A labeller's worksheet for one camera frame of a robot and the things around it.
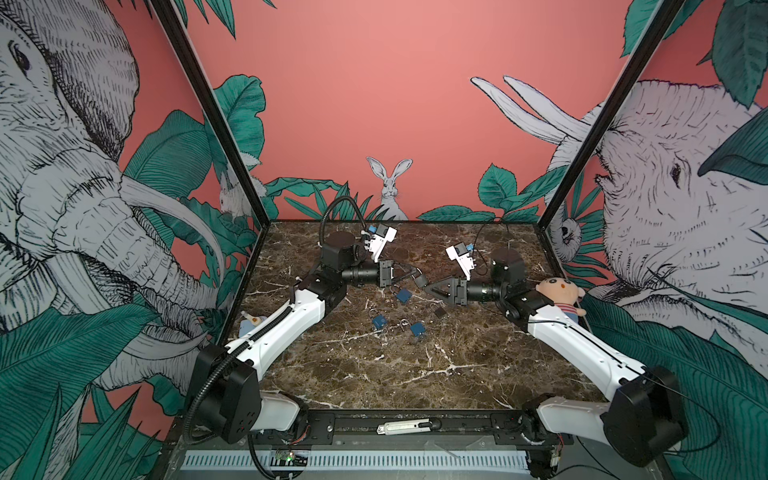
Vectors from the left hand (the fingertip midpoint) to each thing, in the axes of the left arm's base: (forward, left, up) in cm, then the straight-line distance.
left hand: (416, 270), depth 68 cm
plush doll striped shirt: (+5, -48, -22) cm, 53 cm away
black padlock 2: (+1, -2, -6) cm, 6 cm away
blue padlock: (+11, +1, -31) cm, 33 cm away
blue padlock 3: (0, -3, -32) cm, 32 cm away
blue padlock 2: (+2, +9, -31) cm, 32 cm away
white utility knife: (-27, +3, -30) cm, 41 cm away
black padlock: (+4, -10, -31) cm, 33 cm away
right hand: (-3, -3, -4) cm, 6 cm away
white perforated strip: (-34, +15, -30) cm, 48 cm away
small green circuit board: (-33, +32, -30) cm, 55 cm away
